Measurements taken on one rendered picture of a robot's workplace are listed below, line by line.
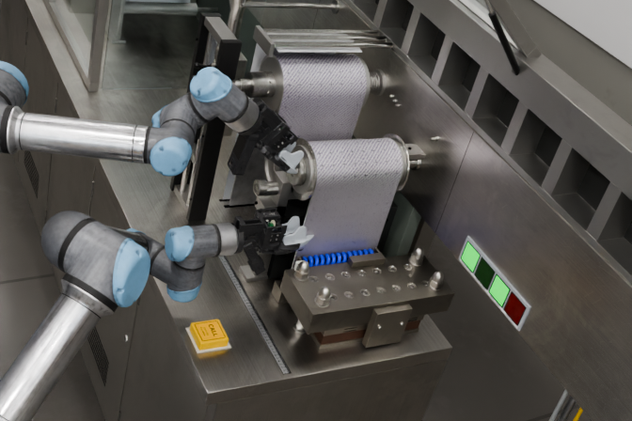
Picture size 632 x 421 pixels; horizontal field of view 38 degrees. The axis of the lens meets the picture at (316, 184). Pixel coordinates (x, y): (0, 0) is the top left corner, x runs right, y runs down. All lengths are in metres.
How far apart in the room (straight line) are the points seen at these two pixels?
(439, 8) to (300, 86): 0.38
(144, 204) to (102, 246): 0.80
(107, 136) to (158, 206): 0.73
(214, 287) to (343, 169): 0.45
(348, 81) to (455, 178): 0.37
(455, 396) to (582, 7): 1.62
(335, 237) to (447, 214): 0.28
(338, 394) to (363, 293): 0.25
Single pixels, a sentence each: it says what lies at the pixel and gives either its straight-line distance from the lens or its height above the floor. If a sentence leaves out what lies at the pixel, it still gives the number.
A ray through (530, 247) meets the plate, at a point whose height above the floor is 1.33.
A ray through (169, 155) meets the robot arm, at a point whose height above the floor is 1.41.
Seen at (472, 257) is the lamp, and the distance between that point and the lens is 2.19.
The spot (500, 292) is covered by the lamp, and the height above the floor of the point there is 1.18.
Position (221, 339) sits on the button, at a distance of 2.16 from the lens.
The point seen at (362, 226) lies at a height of 1.11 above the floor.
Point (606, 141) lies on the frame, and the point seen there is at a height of 1.64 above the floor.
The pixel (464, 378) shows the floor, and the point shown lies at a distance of 3.70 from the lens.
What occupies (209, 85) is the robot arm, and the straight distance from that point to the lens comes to 1.89.
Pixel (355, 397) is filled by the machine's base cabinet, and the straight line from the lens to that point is 2.32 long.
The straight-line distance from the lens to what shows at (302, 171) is 2.14.
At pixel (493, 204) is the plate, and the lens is 2.12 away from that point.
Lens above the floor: 2.40
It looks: 32 degrees down
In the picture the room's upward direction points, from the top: 16 degrees clockwise
